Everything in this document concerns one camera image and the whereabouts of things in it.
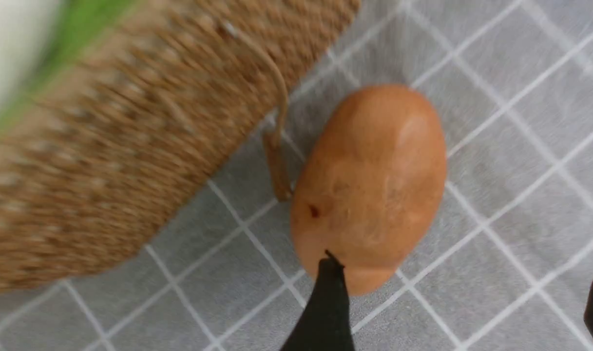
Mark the grey checked tablecloth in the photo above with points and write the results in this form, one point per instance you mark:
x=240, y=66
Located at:
x=507, y=265

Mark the brown potato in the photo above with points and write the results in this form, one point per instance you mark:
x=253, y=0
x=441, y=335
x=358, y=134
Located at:
x=371, y=186

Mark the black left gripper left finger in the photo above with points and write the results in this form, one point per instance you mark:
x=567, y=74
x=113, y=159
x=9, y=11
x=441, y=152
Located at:
x=325, y=322

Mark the white oval gourd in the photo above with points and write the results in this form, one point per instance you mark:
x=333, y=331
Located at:
x=27, y=28

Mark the woven wicker basket green lining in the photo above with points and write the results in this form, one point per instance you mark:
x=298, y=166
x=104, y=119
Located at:
x=142, y=104

